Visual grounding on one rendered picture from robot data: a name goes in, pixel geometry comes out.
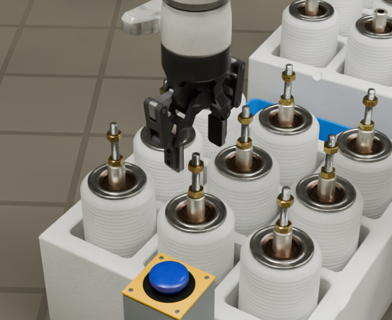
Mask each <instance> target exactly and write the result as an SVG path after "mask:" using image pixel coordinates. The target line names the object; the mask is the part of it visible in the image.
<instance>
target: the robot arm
mask: <svg viewBox="0 0 392 320"><path fill-rule="evenodd" d="M121 21H122V31H123V32H124V33H125V34H128V35H131V36H138V35H143V34H152V33H158V32H160V33H161V64H162V68H163V70H164V72H165V74H166V78H167V81H166V86H165V89H164V94H162V95H161V96H160V97H158V98H157V99H155V100H154V99H153V98H151V97H147V98H146V99H145V100H144V112H145V120H146V125H147V134H148V138H149V141H151V142H152V143H154V144H156V145H157V146H159V147H161V148H162V149H164V162H165V164H166V165H167V166H168V167H169V168H171V169H172V170H174V171H176V172H177V173H179V172H181V171H182V170H184V145H183V141H184V138H185V135H186V132H187V130H188V129H190V128H192V126H193V122H194V120H195V117H196V115H197V114H199V113H200V112H201V111H202V110H204V109H208V110H209V111H211V112H212V113H210V114H208V140H209V141H210V142H211V143H213V144H215V145H216V146H218V147H221V146H223V145H224V144H225V142H226V135H227V119H228V117H229V116H230V114H231V110H232V109H233V108H238V107H239V106H240V105H241V99H242V93H243V82H244V76H245V66H246V63H245V62H243V61H241V60H239V59H237V58H235V57H233V56H231V34H232V12H231V2H230V0H151V1H149V2H147V3H145V4H143V5H141V6H139V7H136V8H134V9H132V10H130V11H127V12H125V13H124V15H123V16H122V17H121ZM230 88H232V89H233V95H231V94H229V89H230ZM176 109H177V110H178V111H179V112H181V113H183V114H185V118H182V117H180V116H178V115H177V114H176ZM174 124H175V125H177V131H176V134H174V133H172V130H173V126H174Z"/></svg>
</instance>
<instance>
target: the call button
mask: <svg viewBox="0 0 392 320"><path fill-rule="evenodd" d="M188 281H189V272H188V270H187V268H186V267H185V266H184V265H182V264H181V263H179V262H175V261H164V262H160V263H157V264H156V265H155V266H153V267H152V269H151V270H150V272H149V282H150V284H151V286H152V287H153V288H154V289H155V290H156V291H158V292H159V293H162V294H164V295H173V294H176V293H178V292H180V291H181V290H182V289H183V288H185V287H186V285H187V284H188Z"/></svg>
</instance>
